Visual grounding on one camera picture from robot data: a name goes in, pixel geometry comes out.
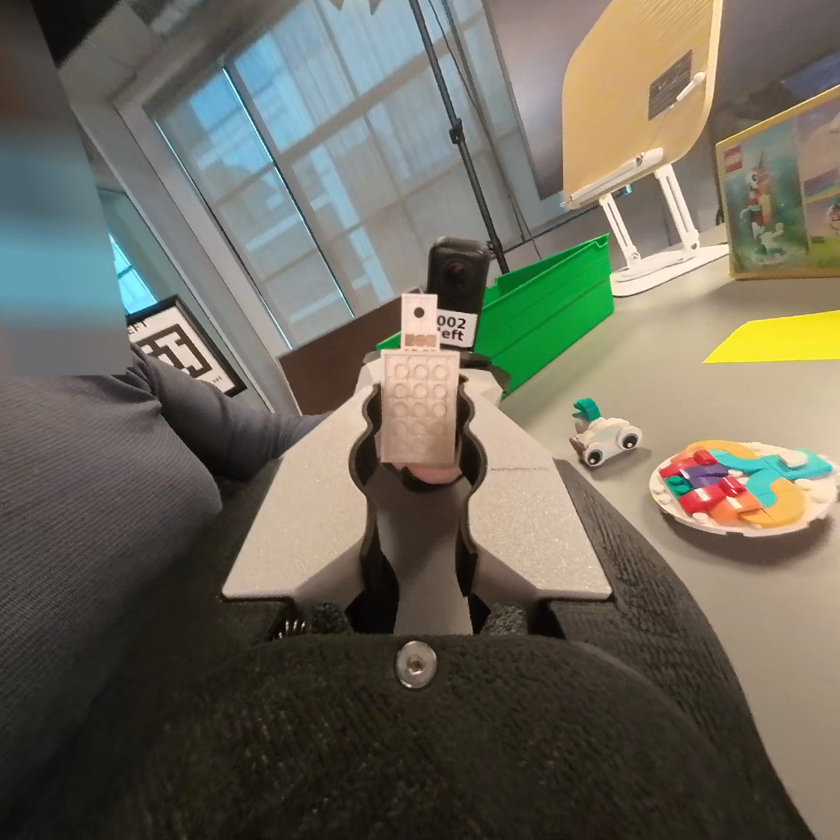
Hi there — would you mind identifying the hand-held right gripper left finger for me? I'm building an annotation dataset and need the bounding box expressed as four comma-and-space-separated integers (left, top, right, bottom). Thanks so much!
222, 384, 400, 618

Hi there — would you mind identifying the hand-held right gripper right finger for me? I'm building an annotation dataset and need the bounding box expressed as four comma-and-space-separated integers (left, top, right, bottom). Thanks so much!
451, 381, 613, 624

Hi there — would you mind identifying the white lego build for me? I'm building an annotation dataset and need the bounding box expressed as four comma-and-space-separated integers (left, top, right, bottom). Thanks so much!
381, 293, 459, 467

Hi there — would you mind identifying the green plastic bin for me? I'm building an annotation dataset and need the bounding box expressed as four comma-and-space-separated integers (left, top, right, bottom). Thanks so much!
377, 234, 615, 396

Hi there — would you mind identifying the person's left forearm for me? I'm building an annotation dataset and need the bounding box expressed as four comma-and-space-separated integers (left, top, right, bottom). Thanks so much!
128, 341, 368, 484

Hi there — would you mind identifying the small white teal lego car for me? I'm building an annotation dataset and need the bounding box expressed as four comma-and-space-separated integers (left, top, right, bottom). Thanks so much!
567, 398, 644, 471

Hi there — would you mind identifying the round white rainbow lego plate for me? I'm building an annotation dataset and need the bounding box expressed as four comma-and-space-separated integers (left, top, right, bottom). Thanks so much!
648, 440, 840, 540

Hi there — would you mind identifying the colourful lego set box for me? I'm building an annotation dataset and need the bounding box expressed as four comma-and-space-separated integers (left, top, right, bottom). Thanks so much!
715, 85, 840, 282

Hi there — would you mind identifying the dark brown board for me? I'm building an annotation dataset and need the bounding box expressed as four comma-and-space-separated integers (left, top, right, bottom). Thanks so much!
276, 308, 396, 416

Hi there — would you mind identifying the framed black white marker sign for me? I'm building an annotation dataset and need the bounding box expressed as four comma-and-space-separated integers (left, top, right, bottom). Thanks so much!
126, 295, 249, 399

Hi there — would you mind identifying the large grid window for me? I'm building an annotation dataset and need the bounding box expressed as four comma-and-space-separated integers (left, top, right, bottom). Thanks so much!
147, 0, 519, 349

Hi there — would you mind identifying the wooden book stand white base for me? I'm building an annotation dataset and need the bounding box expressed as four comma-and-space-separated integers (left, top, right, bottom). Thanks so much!
561, 0, 731, 298

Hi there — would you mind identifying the small dark framed window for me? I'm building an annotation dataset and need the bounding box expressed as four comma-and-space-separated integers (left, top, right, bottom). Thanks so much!
108, 233, 158, 316

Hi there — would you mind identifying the yellow paper sheet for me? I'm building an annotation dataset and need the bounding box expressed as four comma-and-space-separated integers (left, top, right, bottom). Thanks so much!
702, 310, 840, 364

